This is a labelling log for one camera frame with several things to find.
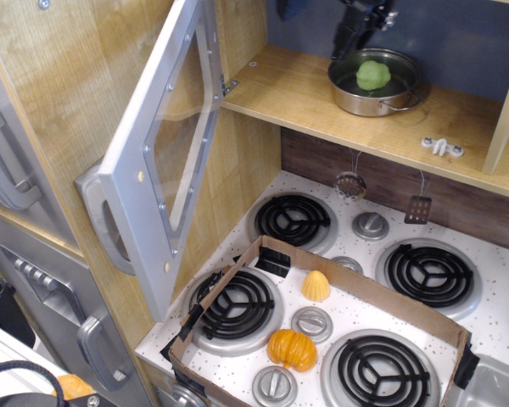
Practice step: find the silver toy microwave door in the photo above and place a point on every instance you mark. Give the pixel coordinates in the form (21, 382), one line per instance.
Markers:
(152, 172)

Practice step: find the lower grey fridge handle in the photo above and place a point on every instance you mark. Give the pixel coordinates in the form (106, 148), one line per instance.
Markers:
(87, 340)

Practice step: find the grey fridge handle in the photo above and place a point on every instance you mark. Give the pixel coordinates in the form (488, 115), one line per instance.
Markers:
(87, 340)
(20, 194)

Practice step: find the silver stove knob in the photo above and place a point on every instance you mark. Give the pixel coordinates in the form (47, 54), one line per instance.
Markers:
(274, 386)
(313, 322)
(370, 226)

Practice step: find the back right black burner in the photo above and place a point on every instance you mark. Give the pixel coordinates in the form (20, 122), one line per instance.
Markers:
(433, 273)

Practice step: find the upper grey fridge handle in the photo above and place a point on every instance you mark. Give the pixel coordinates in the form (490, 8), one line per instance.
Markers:
(20, 194)

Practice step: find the orange toy at bottom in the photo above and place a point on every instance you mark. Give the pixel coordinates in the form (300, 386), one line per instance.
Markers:
(73, 387)

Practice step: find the front left black burner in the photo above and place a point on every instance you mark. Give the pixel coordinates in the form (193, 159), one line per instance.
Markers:
(243, 316)

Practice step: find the centre silver stove knob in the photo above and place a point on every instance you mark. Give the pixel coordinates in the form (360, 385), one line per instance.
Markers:
(313, 322)

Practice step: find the brown cardboard barrier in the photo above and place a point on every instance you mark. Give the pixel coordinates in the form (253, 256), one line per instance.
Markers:
(356, 302)

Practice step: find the black device at left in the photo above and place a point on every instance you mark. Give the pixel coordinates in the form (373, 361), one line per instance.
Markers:
(12, 318)

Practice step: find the black burner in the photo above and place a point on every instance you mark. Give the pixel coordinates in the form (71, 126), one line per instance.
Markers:
(243, 316)
(373, 367)
(433, 273)
(297, 219)

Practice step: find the round hanging strainer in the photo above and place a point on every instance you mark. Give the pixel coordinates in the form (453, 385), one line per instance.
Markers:
(350, 185)

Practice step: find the orange toy pumpkin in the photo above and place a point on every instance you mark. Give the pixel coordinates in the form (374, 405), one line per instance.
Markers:
(292, 349)

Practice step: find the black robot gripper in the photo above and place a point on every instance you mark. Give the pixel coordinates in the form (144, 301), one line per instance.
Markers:
(358, 15)

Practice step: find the small middle silver knob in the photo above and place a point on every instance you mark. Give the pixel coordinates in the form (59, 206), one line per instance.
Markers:
(350, 263)

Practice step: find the front right black burner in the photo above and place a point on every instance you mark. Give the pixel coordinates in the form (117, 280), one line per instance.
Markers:
(373, 367)

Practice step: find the front silver stove knob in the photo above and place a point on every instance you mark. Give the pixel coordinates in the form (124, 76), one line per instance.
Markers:
(274, 386)

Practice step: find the silver toy sink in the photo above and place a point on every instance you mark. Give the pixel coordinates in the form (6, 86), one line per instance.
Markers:
(480, 381)

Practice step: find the white plastic door latch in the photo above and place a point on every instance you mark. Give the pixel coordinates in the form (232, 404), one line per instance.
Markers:
(441, 147)

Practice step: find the hanging toy spatula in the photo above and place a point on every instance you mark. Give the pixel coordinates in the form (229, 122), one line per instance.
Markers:
(418, 210)

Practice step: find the back silver stove knob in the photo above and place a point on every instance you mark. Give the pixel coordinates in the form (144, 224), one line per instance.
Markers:
(370, 226)

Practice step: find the grey wall phone holder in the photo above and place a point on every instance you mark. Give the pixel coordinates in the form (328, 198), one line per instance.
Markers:
(90, 189)

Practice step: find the green toy vegetable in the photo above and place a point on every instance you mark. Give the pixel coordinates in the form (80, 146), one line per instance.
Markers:
(372, 75)

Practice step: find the silver oven knob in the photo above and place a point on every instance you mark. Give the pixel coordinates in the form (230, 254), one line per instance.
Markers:
(186, 398)

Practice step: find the stainless steel pot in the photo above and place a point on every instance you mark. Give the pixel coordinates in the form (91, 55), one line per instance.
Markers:
(398, 95)

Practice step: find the grey water dispenser panel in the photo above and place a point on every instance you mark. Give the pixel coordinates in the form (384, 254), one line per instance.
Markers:
(58, 296)

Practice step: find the back left black burner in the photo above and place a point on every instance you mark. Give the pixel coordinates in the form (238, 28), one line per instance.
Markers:
(297, 219)

